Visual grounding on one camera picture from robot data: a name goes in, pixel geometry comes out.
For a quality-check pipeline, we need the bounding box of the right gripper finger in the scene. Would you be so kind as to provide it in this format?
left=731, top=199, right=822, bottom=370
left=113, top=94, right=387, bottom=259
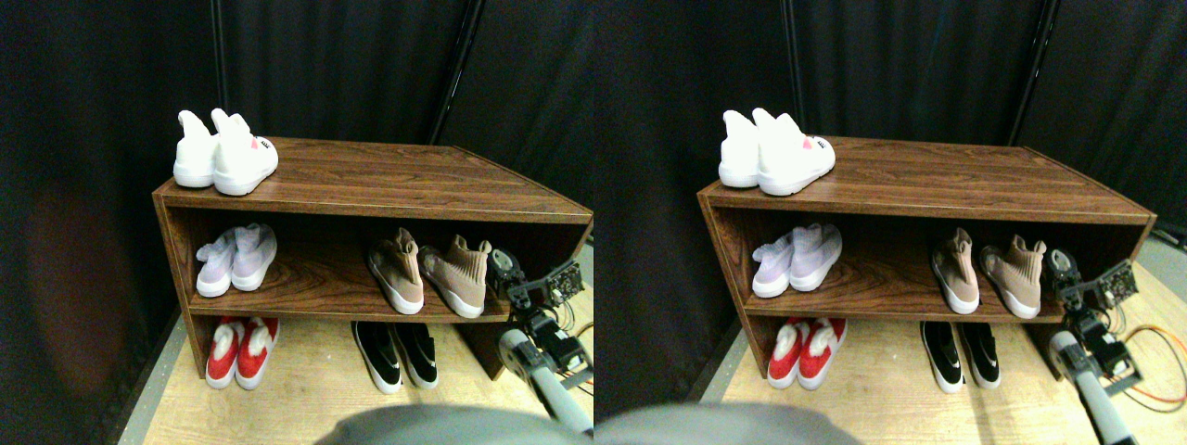
left=489, top=248, right=526, bottom=290
left=1045, top=248, right=1081, bottom=290

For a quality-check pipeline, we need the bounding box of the tan shoe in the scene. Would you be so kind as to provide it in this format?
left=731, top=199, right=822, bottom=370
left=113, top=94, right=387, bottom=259
left=979, top=235, right=1048, bottom=320
left=932, top=228, right=982, bottom=315
left=418, top=235, right=492, bottom=320
left=367, top=228, right=426, bottom=315

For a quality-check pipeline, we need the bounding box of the black shoe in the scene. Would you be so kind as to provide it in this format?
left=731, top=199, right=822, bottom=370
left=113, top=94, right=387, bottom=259
left=351, top=321, right=404, bottom=395
left=920, top=321, right=967, bottom=395
left=393, top=322, right=440, bottom=389
left=959, top=322, right=1002, bottom=388

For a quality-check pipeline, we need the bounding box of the brown shoe rack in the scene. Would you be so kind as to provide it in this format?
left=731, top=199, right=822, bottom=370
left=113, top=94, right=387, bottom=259
left=697, top=136, right=1157, bottom=379
left=152, top=136, right=594, bottom=381

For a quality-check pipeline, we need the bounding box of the black curtain stand pole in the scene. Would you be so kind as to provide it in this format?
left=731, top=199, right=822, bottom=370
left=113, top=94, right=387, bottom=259
left=211, top=0, right=231, bottom=112
left=428, top=0, right=487, bottom=145
left=1007, top=0, right=1060, bottom=145

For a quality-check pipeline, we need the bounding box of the lilac shoe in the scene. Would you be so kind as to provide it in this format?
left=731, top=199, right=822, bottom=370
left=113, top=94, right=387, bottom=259
left=231, top=223, right=278, bottom=292
left=751, top=234, right=795, bottom=299
left=789, top=223, right=843, bottom=292
left=195, top=232, right=238, bottom=299

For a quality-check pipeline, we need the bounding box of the white shoe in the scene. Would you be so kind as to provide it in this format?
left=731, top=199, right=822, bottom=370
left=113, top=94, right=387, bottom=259
left=173, top=110, right=221, bottom=189
left=211, top=108, right=279, bottom=197
left=752, top=108, right=836, bottom=197
left=719, top=110, right=763, bottom=189

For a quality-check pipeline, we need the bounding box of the red shoe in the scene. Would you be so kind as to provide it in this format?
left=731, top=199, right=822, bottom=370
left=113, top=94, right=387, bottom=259
left=767, top=318, right=810, bottom=390
left=235, top=317, right=280, bottom=390
left=206, top=318, right=246, bottom=390
left=798, top=317, right=848, bottom=390

